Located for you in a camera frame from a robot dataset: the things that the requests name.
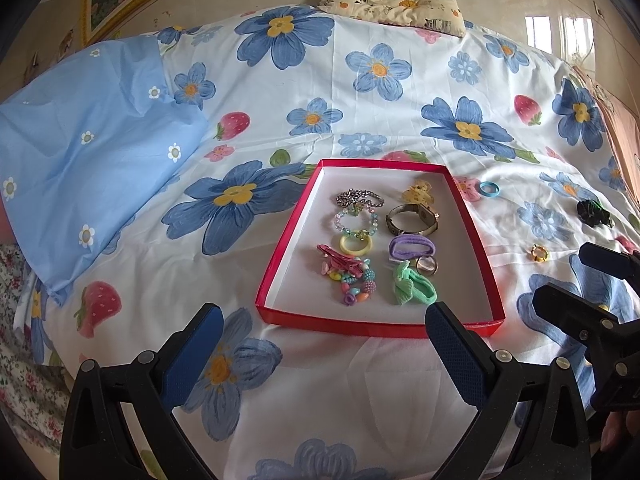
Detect crystal bead bracelet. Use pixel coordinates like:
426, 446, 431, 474
333, 207, 380, 236

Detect purple hair tie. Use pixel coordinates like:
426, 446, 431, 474
388, 233, 435, 260

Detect red shallow box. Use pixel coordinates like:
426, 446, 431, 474
254, 158, 506, 339

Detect yellow hair tie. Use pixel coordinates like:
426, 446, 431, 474
339, 232, 374, 256

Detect panda print pillow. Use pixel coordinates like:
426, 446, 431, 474
317, 0, 467, 39

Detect person's right hand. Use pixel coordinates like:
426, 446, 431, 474
599, 400, 640, 457

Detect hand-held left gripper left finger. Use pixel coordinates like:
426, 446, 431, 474
59, 302, 225, 480

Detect green knotted hair tie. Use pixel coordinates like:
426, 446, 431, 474
391, 260, 439, 307

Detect floral print cloth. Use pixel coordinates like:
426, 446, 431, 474
0, 242, 77, 461

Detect brown wristwatch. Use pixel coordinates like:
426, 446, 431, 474
384, 203, 441, 236

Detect colourful bead bracelet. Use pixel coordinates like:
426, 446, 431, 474
325, 257, 379, 307

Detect silver chain bracelet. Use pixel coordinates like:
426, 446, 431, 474
335, 188, 385, 209

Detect blue flower quilt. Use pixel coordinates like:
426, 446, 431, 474
15, 4, 640, 480

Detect light blue pillow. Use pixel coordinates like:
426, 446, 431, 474
0, 35, 211, 309

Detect pink garment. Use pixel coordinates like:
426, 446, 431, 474
0, 199, 21, 247

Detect pink cloth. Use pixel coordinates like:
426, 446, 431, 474
574, 66, 640, 192

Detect yellow hair claw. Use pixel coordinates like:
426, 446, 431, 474
401, 177, 435, 206

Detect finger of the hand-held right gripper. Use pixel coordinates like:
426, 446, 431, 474
531, 282, 632, 358
570, 242, 640, 284

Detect red hair clips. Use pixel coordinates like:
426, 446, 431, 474
315, 243, 369, 277

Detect black scrunchie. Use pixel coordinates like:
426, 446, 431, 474
576, 198, 615, 227

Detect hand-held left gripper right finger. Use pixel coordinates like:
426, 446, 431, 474
424, 301, 594, 480

